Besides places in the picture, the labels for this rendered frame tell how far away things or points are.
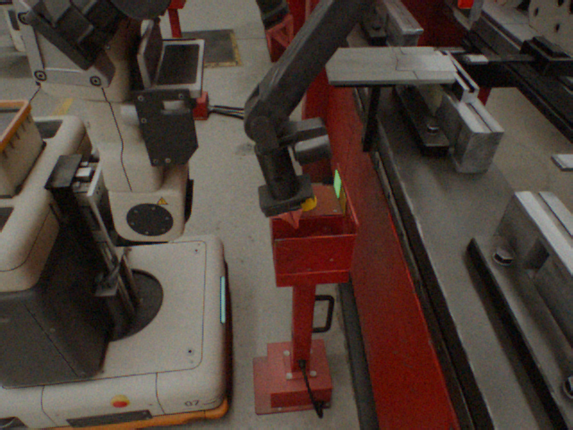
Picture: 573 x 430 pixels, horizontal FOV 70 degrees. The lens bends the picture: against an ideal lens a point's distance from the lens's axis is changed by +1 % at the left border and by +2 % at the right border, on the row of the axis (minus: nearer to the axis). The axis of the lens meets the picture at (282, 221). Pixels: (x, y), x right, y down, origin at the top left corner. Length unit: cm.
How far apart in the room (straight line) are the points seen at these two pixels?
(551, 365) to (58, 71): 74
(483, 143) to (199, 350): 91
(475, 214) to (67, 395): 111
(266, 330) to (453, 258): 102
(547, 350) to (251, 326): 118
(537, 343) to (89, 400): 108
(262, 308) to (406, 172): 97
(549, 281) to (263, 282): 126
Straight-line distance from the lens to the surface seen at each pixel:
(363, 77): 92
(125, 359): 131
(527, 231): 70
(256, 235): 193
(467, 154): 88
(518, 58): 112
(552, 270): 66
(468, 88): 96
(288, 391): 137
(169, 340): 130
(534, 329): 63
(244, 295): 170
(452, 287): 67
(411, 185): 83
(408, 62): 102
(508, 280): 67
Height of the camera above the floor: 137
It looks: 43 degrees down
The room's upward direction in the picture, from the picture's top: straight up
